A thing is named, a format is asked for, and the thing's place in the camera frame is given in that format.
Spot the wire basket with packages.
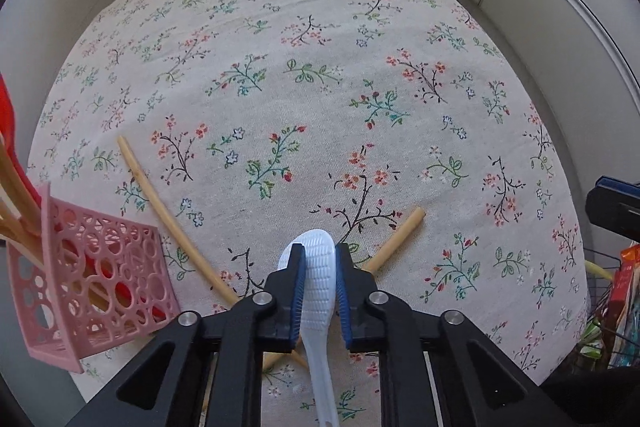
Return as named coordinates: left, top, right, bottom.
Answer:
left=577, top=243, right=639, bottom=372

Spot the floral tablecloth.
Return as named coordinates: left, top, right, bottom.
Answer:
left=28, top=0, right=588, bottom=381

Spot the red plastic spoon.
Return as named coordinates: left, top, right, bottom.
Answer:
left=0, top=74, right=44, bottom=212

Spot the wooden chopstick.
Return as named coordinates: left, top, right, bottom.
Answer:
left=1, top=144, right=41, bottom=232
left=262, top=207, right=426, bottom=372
left=117, top=135, right=240, bottom=307
left=1, top=202, right=44, bottom=270

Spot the white plastic rice paddle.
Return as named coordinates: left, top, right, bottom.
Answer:
left=277, top=229, right=338, bottom=426

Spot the pink perforated utensil holder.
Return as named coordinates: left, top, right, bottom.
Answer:
left=6, top=185, right=180, bottom=373

